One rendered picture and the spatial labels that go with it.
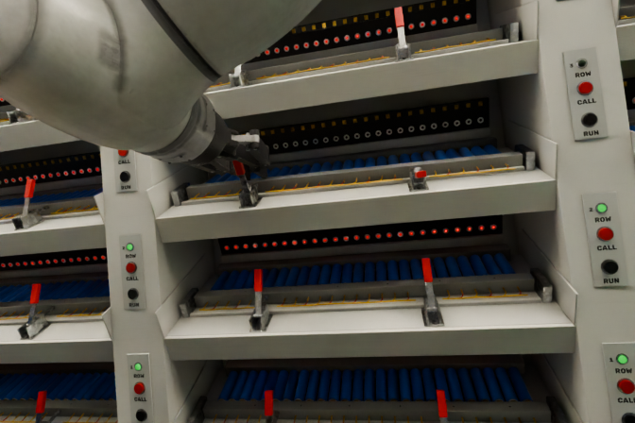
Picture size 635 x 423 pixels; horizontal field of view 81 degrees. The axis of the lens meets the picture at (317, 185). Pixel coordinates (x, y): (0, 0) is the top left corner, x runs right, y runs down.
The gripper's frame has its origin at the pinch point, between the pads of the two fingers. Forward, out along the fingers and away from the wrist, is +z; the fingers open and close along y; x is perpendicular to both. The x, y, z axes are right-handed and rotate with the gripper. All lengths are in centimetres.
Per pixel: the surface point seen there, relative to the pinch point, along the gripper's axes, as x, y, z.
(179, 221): -8.2, -11.7, -2.1
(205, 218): -8.2, -7.0, -2.1
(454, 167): -3.4, 32.7, 1.9
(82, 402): -40, -39, 10
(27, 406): -40, -51, 9
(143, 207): -5.4, -17.8, -2.8
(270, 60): 24.4, 1.7, 9.5
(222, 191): -2.8, -6.6, 3.4
